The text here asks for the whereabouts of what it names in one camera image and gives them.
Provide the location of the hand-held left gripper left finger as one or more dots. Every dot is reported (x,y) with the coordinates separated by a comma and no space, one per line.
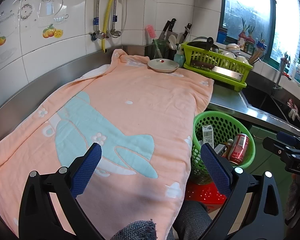
(87,170)

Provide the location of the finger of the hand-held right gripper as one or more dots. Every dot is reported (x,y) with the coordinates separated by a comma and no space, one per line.
(275,145)
(288,137)

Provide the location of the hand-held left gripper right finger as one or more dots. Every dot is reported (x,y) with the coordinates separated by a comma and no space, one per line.
(215,172)

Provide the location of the red soda can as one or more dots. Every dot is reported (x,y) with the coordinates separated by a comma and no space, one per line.
(238,150)

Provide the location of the white milk carton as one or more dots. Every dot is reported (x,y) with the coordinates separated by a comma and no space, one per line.
(207,135)

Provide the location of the green plastic wastebasket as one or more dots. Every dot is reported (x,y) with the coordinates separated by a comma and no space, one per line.
(197,120)

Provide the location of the person's right hand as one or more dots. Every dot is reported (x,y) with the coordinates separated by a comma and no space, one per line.
(296,200)

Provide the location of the person's left hand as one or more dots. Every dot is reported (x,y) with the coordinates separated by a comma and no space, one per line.
(135,230)

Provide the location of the red plastic stool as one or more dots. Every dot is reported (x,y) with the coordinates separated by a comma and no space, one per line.
(202,195)

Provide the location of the steel sink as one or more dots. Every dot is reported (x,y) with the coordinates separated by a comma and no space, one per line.
(265,102)

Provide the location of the person's plaid trouser legs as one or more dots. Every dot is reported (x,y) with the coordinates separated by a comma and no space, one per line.
(190,220)

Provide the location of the steel faucet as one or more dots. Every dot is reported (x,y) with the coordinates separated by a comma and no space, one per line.
(280,75)

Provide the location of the pink printed blanket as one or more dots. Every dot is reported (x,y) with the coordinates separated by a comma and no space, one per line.
(115,92)

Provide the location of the chopstick jar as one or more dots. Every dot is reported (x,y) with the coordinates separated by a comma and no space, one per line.
(256,56)

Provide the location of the patterned ceramic bowl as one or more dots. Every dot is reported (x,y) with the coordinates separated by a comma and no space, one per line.
(232,48)

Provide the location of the sprouting onion plants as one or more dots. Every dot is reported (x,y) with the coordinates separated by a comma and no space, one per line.
(247,40)

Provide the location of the green dish rack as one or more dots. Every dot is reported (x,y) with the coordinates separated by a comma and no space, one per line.
(215,57)

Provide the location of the small ceramic plate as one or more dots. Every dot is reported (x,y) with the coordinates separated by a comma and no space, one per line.
(163,65)

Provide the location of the blue container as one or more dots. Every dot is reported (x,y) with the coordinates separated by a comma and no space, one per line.
(222,36)

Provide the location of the black wok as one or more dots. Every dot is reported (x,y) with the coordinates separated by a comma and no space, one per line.
(202,44)

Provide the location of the green glass jar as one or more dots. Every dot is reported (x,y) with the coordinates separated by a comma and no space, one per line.
(158,50)

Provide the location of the white rice paddle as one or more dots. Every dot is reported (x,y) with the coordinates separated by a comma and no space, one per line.
(172,41)

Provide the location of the pink bottle brush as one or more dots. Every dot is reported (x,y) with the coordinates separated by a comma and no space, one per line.
(150,31)

